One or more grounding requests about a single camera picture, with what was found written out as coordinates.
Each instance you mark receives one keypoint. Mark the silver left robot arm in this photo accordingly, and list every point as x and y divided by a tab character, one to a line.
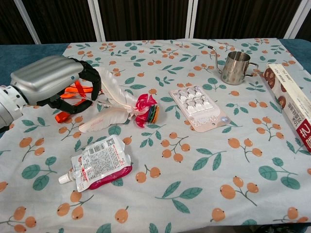
8	104

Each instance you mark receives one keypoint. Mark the white red spout pouch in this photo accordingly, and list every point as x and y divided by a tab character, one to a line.
100	162

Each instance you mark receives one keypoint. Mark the white orange feather shuttlecock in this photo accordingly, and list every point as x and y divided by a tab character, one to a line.
116	102

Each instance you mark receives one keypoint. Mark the pink blister pack of hooks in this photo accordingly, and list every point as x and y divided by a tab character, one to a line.
198	108

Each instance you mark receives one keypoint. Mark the stainless steel gooseneck pitcher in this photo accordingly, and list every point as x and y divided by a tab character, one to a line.
234	69

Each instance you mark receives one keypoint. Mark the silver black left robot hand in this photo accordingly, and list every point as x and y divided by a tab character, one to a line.
46	77

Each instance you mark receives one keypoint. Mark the white folding screen frame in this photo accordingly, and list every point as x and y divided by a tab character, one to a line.
97	19

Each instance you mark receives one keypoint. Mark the long white cling film box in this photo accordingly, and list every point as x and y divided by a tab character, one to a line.
289	102

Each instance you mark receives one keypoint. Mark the floral fruit print tablecloth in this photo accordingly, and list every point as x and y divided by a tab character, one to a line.
170	157

